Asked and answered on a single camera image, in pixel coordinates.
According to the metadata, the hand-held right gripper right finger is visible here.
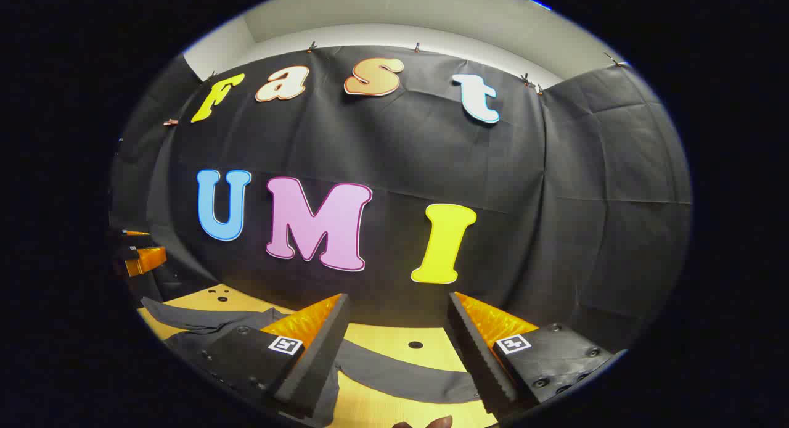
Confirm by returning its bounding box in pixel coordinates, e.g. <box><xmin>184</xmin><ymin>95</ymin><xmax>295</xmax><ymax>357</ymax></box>
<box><xmin>447</xmin><ymin>290</ymin><xmax>618</xmax><ymax>418</ymax></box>

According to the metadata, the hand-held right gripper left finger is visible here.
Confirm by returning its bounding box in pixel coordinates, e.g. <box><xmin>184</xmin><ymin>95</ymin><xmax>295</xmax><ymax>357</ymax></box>
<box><xmin>165</xmin><ymin>292</ymin><xmax>352</xmax><ymax>427</ymax></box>

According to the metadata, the black backdrop cloth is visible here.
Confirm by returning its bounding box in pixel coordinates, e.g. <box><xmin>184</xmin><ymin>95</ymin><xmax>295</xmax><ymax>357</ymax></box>
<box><xmin>110</xmin><ymin>44</ymin><xmax>694</xmax><ymax>355</ymax></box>

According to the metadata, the grey polo shirt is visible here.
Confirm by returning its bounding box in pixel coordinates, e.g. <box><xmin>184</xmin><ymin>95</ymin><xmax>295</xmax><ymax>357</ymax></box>
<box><xmin>141</xmin><ymin>295</ymin><xmax>483</xmax><ymax>428</ymax></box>

